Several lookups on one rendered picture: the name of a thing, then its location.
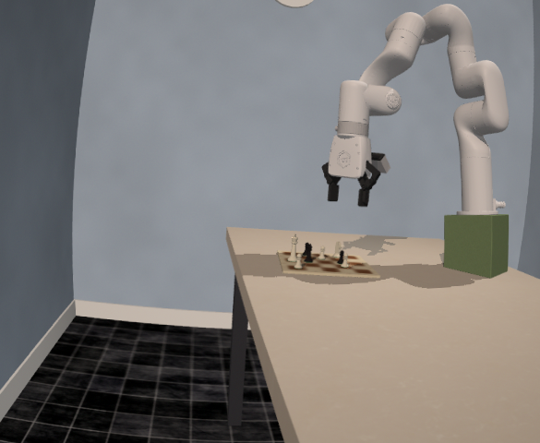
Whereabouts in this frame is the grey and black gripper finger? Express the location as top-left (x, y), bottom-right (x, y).
top-left (322, 162), bottom-right (341, 201)
top-left (358, 161), bottom-right (380, 207)

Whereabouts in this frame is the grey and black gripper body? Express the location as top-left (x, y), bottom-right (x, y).
top-left (328, 133), bottom-right (372, 179)

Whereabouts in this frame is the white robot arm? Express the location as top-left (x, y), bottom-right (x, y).
top-left (335, 4), bottom-right (509, 215)

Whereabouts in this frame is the brown and cream chessboard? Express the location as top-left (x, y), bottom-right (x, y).
top-left (277, 250), bottom-right (380, 278)

